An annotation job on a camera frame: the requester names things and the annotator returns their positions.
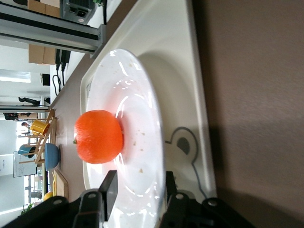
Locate wooden mug rack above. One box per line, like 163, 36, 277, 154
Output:
19, 108, 57, 167

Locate cream tray with bear print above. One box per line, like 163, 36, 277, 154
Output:
79, 0, 218, 202

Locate black power plugs with cable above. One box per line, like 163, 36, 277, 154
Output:
52, 49, 71, 93

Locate whiteboard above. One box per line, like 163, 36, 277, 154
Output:
13, 152, 36, 178

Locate yellow mug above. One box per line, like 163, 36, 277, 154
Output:
30, 119, 49, 136

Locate wooden cutting board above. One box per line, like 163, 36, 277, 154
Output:
52, 169, 69, 199

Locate grey power supply box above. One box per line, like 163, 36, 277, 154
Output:
59, 0, 106, 24

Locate orange fruit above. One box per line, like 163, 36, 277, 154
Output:
73, 109, 124, 164

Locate cardboard box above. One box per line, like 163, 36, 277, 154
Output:
27, 0, 60, 17
28, 44, 57, 65

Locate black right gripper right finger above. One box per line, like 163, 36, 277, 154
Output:
163, 171, 202, 228

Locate aluminium frame beam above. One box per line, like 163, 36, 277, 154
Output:
0, 3, 106, 54

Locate blue mug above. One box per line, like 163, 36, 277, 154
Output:
18, 144, 36, 156

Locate white round plate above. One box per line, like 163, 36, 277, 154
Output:
82, 48, 165, 228

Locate blue bowl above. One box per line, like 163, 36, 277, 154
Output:
44, 142, 60, 171

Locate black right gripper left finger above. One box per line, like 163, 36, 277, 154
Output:
76, 170, 119, 228

